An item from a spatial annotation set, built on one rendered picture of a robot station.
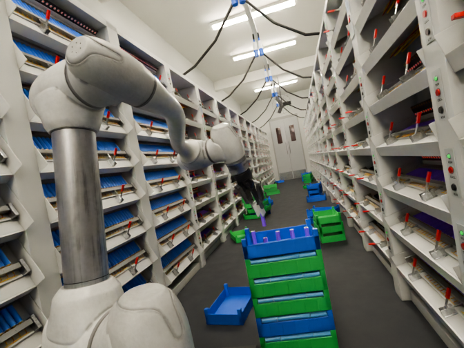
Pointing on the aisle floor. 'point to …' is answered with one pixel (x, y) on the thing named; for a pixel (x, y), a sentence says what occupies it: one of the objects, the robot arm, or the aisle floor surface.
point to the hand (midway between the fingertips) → (258, 208)
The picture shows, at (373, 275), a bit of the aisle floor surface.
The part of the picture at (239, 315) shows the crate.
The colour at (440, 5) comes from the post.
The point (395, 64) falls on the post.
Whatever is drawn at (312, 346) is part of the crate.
